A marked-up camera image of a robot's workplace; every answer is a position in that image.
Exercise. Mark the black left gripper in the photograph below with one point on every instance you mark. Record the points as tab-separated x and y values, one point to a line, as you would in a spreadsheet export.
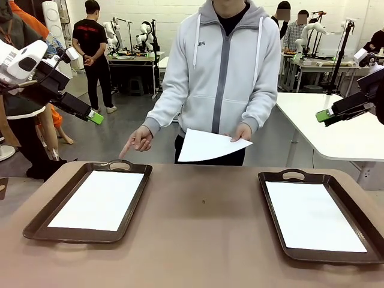
48	85

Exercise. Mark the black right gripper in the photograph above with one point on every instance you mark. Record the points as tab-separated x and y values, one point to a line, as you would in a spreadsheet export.
378	90

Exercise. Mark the white A4 paper sheet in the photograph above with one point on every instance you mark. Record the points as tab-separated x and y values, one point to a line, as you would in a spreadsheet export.
312	216
204	147
96	201

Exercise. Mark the person's left forearm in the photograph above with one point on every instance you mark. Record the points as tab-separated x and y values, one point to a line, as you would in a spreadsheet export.
259	111

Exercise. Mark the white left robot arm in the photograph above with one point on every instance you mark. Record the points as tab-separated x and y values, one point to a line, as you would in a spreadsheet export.
36	49

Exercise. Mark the person's right forearm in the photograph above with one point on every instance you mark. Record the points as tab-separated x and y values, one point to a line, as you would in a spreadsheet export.
163	111

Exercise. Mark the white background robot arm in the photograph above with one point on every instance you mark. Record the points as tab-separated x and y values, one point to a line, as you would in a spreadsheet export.
145	36
111	36
312	30

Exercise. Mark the person's right hand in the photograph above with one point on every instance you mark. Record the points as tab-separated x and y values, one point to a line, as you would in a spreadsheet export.
141	139

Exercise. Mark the person's left hand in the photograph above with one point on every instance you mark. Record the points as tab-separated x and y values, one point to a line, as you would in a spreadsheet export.
243	133

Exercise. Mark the large white table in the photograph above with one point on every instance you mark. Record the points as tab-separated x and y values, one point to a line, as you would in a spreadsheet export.
315	135

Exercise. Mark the black tripod stand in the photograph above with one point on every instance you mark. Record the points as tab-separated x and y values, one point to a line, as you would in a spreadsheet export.
338	66

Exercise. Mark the grey background desk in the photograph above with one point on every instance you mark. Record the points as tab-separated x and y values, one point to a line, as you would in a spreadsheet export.
330	67

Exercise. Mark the grey plastic stool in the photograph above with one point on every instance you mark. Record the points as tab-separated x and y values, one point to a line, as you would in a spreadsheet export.
136	85

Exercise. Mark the background workbench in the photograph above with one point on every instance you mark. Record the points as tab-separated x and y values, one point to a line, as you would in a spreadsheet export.
129	60

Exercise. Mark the man in black t-shirt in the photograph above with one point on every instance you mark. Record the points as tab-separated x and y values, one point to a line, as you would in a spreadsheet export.
90	39

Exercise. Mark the seated person in black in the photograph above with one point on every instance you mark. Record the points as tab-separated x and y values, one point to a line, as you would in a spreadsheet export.
378	39

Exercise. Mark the white fan base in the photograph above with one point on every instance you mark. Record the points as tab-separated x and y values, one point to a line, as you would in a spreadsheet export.
6	153

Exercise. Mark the person in checked shirt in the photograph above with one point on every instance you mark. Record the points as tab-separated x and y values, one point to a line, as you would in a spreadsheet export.
294	33

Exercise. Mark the white tower air conditioner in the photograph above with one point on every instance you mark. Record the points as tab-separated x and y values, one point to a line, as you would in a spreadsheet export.
54	18

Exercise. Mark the person in orange jacket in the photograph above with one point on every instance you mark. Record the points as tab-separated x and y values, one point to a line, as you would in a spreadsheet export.
30	21

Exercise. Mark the man in black clothes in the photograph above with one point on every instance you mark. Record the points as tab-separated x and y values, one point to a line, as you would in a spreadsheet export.
282	24

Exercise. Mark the brown board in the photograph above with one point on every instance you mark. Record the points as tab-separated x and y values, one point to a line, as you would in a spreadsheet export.
3	189

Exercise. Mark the brown plastic serving tray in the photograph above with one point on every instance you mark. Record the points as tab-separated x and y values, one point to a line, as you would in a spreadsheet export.
330	258
75	237

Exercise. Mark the person in white grey hoodie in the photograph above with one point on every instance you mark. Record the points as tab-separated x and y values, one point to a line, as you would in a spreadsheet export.
222	60

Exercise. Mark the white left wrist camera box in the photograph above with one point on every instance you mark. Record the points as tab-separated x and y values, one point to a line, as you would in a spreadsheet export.
71	55

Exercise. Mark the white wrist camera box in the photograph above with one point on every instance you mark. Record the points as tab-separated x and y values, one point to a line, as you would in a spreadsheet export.
71	55
360	55

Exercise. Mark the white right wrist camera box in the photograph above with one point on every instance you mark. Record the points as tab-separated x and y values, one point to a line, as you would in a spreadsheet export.
360	55

